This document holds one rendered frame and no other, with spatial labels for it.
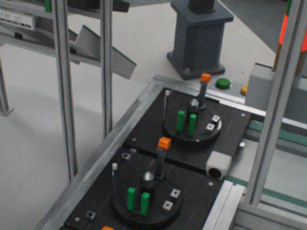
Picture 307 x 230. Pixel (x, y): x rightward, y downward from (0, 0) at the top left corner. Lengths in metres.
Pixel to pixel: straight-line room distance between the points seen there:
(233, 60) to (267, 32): 2.10
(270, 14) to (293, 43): 3.21
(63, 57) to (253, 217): 0.50
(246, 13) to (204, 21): 2.54
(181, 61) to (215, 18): 0.18
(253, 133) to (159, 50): 0.55
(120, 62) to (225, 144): 0.32
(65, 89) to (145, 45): 0.76
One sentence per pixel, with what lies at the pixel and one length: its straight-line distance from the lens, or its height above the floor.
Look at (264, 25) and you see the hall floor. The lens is 3.81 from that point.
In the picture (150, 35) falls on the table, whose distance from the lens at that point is 1.71.
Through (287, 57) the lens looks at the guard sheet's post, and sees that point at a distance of 0.80.
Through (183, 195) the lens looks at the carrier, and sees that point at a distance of 0.98.
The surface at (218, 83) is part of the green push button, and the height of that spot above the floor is 0.97.
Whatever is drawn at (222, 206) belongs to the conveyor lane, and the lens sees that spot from 0.99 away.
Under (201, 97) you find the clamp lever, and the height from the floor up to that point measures 1.02.
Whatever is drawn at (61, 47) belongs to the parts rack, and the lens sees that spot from 0.88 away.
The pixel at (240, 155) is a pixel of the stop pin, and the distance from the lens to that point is 1.14.
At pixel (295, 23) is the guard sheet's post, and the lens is 0.77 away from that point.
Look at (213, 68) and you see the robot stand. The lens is 1.52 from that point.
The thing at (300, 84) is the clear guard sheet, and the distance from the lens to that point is 0.82.
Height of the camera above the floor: 1.70
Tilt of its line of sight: 39 degrees down
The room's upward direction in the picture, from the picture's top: 3 degrees clockwise
